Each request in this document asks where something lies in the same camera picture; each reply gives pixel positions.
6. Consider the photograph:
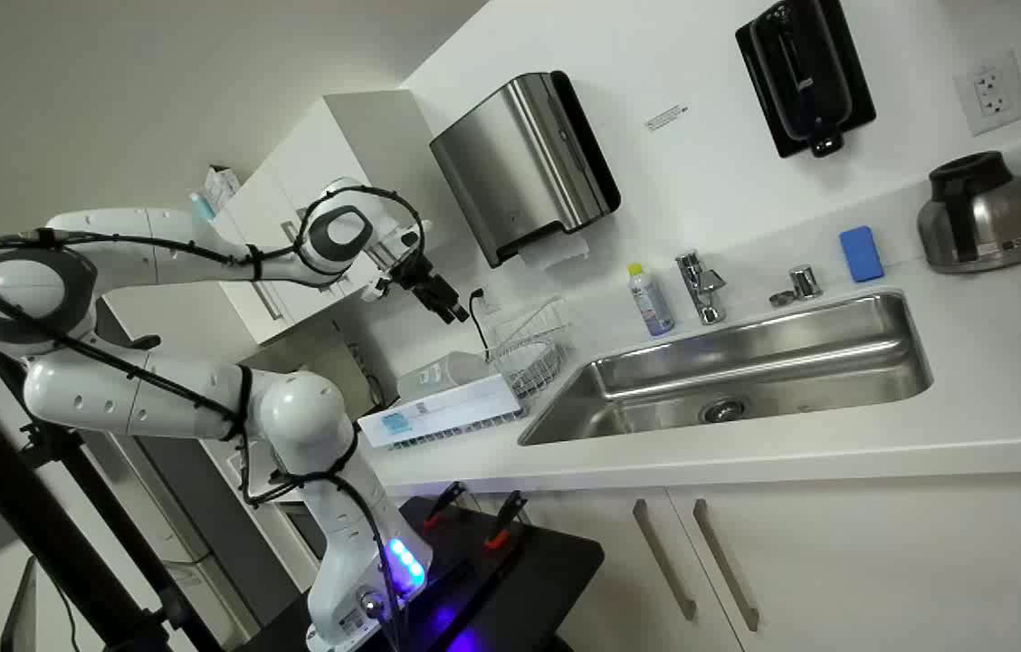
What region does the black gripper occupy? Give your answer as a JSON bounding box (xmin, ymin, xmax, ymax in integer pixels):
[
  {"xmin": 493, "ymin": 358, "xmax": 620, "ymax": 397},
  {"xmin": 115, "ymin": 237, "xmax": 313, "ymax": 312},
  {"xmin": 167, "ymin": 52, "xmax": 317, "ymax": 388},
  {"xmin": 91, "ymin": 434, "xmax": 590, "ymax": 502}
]
[{"xmin": 382, "ymin": 239, "xmax": 473, "ymax": 329}]

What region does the clear plastic jar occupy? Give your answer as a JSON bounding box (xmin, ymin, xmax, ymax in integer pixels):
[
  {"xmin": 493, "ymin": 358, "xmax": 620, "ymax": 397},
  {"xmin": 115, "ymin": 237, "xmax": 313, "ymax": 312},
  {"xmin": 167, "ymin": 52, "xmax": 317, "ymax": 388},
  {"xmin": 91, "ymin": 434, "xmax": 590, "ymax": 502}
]
[{"xmin": 493, "ymin": 301, "xmax": 568, "ymax": 364}]

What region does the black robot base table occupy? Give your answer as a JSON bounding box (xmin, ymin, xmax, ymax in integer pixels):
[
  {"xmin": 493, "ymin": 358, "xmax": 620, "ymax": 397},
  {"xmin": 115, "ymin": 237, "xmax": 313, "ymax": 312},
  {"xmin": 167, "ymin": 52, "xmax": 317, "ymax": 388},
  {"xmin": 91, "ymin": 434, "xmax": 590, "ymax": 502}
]
[{"xmin": 247, "ymin": 484, "xmax": 607, "ymax": 652}]

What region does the sink drain strainer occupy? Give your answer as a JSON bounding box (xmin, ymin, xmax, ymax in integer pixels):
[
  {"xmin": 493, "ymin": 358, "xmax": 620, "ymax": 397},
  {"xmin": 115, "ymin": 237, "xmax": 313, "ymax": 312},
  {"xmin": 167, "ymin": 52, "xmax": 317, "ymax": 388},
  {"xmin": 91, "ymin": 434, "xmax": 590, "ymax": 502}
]
[{"xmin": 702, "ymin": 396, "xmax": 749, "ymax": 429}]

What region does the stainless steel sink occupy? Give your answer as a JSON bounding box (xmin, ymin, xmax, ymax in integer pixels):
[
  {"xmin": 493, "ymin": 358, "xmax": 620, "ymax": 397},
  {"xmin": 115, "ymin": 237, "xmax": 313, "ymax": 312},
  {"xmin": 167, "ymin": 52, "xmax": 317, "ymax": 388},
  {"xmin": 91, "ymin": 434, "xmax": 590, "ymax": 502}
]
[{"xmin": 519, "ymin": 285, "xmax": 936, "ymax": 451}]

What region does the blue and white box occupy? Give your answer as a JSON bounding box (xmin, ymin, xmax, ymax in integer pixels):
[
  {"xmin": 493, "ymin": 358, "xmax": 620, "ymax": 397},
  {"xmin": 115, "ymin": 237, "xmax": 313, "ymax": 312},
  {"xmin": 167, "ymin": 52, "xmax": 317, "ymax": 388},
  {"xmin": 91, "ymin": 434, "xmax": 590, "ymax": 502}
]
[{"xmin": 354, "ymin": 371, "xmax": 526, "ymax": 453}]

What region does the stainless paper towel dispenser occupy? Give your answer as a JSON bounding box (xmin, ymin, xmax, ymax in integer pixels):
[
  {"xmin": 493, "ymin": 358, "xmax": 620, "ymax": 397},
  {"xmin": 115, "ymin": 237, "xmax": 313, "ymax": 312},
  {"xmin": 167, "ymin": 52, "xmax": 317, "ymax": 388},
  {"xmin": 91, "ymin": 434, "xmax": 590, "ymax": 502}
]
[{"xmin": 428, "ymin": 69, "xmax": 626, "ymax": 273}]

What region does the red clamp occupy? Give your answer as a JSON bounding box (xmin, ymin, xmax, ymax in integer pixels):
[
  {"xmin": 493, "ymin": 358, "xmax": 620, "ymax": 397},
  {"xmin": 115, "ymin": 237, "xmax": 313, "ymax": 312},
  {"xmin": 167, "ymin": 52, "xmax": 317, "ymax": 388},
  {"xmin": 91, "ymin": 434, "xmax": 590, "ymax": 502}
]
[
  {"xmin": 415, "ymin": 478, "xmax": 473, "ymax": 535},
  {"xmin": 481, "ymin": 484, "xmax": 533, "ymax": 558}
]

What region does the clear dish soap bottle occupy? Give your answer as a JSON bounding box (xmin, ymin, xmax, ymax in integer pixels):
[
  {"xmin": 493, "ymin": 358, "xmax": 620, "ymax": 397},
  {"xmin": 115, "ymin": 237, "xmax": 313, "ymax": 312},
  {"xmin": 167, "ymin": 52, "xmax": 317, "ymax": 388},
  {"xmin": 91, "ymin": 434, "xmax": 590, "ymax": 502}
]
[{"xmin": 624, "ymin": 261, "xmax": 680, "ymax": 342}]

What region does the chrome faucet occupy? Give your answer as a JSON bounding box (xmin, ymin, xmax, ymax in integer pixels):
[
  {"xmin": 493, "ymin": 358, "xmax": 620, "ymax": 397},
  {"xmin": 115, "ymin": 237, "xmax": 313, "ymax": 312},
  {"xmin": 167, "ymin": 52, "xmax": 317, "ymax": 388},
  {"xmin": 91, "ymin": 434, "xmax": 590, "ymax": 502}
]
[{"xmin": 672, "ymin": 245, "xmax": 730, "ymax": 325}]

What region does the stainless steel appliance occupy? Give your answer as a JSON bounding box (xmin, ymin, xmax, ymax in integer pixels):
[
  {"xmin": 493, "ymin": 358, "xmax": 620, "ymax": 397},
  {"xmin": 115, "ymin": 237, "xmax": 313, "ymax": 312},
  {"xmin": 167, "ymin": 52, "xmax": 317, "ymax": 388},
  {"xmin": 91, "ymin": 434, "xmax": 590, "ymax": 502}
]
[{"xmin": 107, "ymin": 429, "xmax": 310, "ymax": 607}]

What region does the blue sponge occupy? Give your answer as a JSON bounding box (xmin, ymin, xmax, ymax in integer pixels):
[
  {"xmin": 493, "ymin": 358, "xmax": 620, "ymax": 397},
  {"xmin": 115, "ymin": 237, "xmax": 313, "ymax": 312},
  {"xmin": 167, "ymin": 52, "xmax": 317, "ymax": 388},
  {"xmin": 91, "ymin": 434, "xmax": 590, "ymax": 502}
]
[{"xmin": 835, "ymin": 224, "xmax": 888, "ymax": 285}]

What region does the steel coffee pot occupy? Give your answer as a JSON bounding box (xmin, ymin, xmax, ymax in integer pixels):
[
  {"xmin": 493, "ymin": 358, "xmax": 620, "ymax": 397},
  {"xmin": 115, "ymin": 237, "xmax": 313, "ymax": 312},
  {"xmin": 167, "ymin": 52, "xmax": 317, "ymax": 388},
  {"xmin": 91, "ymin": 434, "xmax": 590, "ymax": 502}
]
[{"xmin": 911, "ymin": 147, "xmax": 1021, "ymax": 279}]

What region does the white wall cabinet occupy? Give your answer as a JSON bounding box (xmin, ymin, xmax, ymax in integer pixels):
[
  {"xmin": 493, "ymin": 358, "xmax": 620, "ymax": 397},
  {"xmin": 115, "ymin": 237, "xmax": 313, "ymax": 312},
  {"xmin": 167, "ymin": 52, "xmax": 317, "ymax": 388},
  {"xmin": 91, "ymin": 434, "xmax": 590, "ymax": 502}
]
[{"xmin": 189, "ymin": 88, "xmax": 453, "ymax": 349}]

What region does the silver cabinet handle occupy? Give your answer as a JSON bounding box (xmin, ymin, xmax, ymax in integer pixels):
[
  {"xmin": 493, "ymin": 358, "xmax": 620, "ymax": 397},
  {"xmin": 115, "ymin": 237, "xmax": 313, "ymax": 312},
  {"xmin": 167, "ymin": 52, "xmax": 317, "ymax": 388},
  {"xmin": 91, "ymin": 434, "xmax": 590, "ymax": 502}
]
[
  {"xmin": 686, "ymin": 495, "xmax": 764, "ymax": 635},
  {"xmin": 631, "ymin": 495, "xmax": 702, "ymax": 628}
]

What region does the black wall soap dispenser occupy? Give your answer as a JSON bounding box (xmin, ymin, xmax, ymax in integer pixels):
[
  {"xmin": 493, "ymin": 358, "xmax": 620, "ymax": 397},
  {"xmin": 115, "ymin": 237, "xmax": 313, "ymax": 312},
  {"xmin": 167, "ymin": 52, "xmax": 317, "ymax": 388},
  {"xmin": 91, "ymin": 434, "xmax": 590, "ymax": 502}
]
[{"xmin": 730, "ymin": 0, "xmax": 878, "ymax": 162}]

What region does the black camera stand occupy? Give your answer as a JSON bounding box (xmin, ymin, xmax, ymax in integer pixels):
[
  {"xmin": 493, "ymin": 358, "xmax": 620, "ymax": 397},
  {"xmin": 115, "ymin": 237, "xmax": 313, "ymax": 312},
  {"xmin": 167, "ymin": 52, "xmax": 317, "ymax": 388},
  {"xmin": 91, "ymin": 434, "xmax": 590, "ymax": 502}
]
[{"xmin": 0, "ymin": 337, "xmax": 223, "ymax": 652}]

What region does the white wall power outlet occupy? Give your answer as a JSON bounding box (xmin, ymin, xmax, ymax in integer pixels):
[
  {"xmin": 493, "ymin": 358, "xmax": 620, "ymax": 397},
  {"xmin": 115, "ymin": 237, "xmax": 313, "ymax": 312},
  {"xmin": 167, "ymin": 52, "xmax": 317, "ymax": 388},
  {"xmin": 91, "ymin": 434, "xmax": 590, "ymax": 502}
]
[{"xmin": 951, "ymin": 48, "xmax": 1021, "ymax": 138}]

